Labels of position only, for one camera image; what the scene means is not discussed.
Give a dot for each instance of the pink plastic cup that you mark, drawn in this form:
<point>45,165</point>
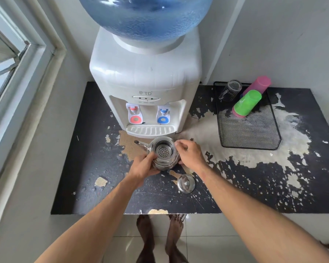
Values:
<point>256,84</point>

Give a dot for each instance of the person's left hand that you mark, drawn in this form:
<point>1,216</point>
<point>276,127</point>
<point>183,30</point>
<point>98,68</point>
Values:
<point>141,169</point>

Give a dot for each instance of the blue water gallon bottle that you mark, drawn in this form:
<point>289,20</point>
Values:
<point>145,16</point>

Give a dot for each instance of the person's right thumb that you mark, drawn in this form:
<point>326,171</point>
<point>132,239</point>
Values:
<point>180,155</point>

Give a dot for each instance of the person's right hand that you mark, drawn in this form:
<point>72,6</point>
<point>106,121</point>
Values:
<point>191,154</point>

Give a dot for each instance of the stainless steel teapot lid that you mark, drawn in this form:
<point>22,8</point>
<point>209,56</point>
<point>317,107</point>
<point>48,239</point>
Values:
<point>186,183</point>

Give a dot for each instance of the red hot water tap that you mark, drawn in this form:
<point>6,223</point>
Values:
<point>134,113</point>

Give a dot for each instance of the clear glass mug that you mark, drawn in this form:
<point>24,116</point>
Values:
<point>230,90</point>

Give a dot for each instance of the person's left forearm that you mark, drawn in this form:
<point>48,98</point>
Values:
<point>96,224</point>

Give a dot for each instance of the person's foot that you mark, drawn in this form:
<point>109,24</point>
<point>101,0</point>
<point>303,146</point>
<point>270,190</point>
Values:
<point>175,238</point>
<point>146,238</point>

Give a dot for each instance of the person's left foot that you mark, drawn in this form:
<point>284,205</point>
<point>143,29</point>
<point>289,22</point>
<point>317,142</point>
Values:
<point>146,238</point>

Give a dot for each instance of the white water dispenser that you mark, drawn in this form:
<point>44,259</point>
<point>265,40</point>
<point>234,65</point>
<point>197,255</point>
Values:
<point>146,87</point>

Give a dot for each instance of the green plastic cup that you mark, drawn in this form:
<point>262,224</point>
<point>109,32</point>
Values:
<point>247,102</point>

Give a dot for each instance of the person's left thumb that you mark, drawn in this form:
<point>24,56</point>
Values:
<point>152,157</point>

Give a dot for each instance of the person's right forearm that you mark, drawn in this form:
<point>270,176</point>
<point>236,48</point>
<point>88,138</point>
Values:
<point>266,213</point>

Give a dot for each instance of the blue cold water tap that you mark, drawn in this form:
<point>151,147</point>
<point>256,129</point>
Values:
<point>163,115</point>

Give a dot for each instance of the white window frame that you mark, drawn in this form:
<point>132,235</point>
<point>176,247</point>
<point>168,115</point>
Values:
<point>19,87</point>

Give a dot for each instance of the steel teapot strainer insert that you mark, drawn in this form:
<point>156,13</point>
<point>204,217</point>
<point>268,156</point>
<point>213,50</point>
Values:
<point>164,152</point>

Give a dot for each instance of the person's right foot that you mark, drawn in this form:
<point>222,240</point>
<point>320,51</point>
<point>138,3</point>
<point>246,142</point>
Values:
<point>175,238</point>

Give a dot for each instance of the black mesh tray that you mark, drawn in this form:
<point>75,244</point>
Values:
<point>248,121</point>

